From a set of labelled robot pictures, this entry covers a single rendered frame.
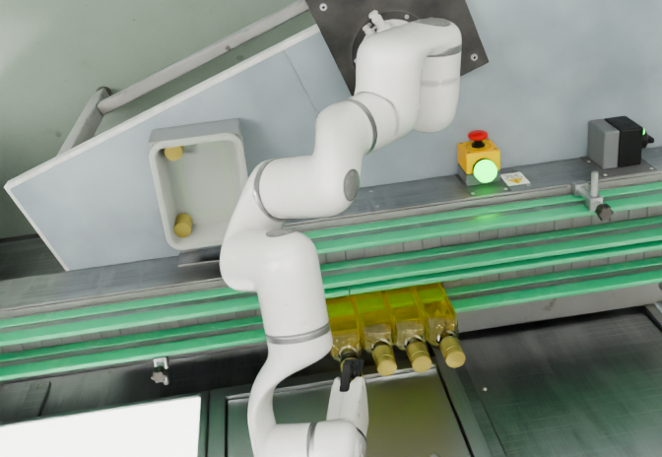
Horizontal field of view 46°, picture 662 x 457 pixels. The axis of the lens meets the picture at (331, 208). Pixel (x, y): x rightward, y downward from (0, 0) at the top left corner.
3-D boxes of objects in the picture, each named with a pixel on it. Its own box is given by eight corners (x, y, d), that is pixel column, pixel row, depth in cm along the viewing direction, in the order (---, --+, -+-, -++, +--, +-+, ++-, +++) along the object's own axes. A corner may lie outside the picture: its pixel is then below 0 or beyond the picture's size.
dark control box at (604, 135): (585, 155, 164) (602, 169, 157) (587, 119, 161) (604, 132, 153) (624, 150, 165) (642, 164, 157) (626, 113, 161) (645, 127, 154)
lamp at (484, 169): (472, 180, 155) (477, 186, 153) (472, 160, 153) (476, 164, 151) (495, 177, 156) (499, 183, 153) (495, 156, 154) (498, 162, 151)
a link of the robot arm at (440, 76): (382, 108, 136) (403, 141, 122) (384, 32, 130) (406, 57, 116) (437, 105, 137) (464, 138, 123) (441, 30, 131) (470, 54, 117)
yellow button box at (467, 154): (456, 172, 163) (466, 187, 156) (455, 139, 159) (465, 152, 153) (490, 168, 163) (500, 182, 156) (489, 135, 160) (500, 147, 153)
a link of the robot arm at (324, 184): (311, 104, 114) (240, 131, 104) (383, 93, 105) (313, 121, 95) (335, 193, 118) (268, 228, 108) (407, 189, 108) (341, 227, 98)
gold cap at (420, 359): (406, 359, 135) (412, 374, 132) (405, 342, 134) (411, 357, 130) (427, 357, 136) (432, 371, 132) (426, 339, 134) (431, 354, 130)
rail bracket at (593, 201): (566, 193, 153) (595, 222, 141) (567, 158, 150) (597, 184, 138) (586, 190, 153) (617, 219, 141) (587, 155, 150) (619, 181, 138)
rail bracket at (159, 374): (160, 360, 158) (154, 403, 146) (153, 332, 156) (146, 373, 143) (179, 358, 159) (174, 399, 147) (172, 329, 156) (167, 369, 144)
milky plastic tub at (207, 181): (171, 232, 160) (168, 252, 153) (150, 129, 151) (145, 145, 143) (256, 221, 161) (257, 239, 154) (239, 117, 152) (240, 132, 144)
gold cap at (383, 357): (373, 362, 135) (377, 378, 131) (371, 346, 134) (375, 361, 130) (393, 359, 135) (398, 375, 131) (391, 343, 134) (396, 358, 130)
